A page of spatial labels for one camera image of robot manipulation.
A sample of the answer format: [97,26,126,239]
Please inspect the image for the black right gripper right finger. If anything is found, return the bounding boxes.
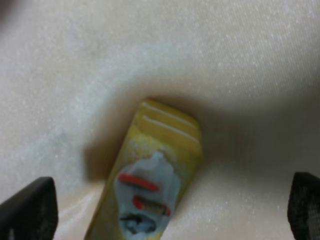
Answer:
[287,172,320,240]

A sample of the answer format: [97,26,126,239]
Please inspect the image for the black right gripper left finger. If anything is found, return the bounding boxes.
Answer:
[0,176,58,240]

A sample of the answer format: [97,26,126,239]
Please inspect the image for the yellow toy cake slice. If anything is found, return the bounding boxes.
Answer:
[85,99,203,240]

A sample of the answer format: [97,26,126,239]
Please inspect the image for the cream satin tablecloth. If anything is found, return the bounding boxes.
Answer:
[0,0,320,240]

